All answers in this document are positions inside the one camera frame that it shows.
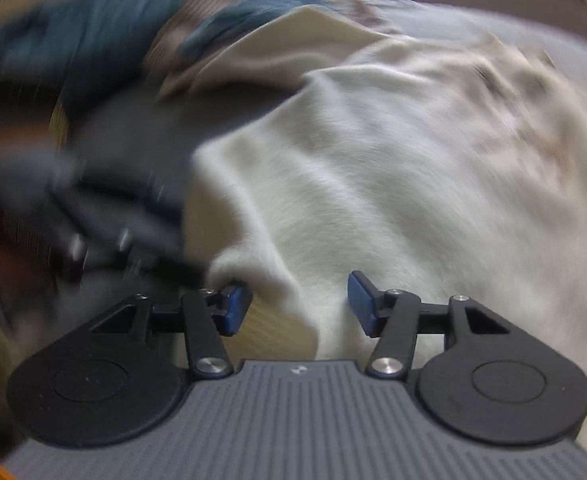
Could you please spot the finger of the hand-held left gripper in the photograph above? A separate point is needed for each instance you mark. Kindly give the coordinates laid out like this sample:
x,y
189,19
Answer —
x,y
148,245
138,195

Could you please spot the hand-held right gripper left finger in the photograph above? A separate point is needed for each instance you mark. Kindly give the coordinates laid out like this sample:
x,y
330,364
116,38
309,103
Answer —
x,y
237,310

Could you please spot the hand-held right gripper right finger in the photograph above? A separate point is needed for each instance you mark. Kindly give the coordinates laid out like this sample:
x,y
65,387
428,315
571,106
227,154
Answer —
x,y
363,305

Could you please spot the cream fluffy sweater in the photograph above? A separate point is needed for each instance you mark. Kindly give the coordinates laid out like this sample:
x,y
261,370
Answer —
x,y
373,185

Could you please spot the pink knit sweater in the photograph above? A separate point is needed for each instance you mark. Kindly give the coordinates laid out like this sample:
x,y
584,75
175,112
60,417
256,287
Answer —
x,y
183,25

